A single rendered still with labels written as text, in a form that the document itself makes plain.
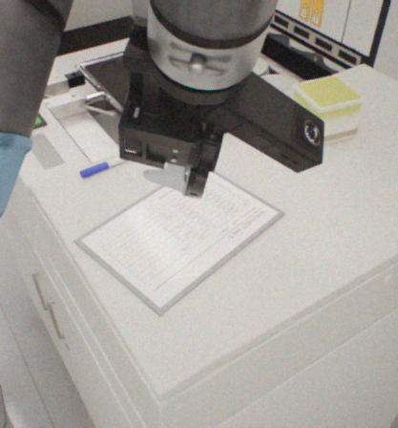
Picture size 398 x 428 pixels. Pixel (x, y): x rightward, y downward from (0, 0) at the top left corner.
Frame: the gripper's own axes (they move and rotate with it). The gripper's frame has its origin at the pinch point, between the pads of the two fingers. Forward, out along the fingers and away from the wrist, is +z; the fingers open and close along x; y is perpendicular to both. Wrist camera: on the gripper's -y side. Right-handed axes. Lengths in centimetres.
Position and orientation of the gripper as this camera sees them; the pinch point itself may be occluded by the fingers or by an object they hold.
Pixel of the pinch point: (197, 185)
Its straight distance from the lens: 52.2
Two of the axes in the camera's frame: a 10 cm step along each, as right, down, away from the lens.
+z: -1.2, 3.8, 9.2
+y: -9.7, -2.3, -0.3
